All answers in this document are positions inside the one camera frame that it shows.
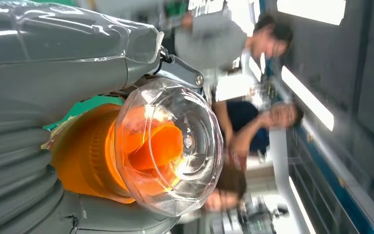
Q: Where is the orange detergent bottle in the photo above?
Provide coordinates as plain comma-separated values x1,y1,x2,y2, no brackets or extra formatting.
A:
41,77,224,217

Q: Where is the green work table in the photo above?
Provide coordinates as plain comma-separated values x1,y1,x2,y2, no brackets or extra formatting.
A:
43,95,125,132

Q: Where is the person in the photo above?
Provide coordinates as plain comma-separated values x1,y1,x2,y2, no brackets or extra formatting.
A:
212,100,304,162
174,13,294,72
203,161,249,214

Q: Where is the white ceiling light strip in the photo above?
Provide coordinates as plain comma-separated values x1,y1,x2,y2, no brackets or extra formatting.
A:
280,66,335,132

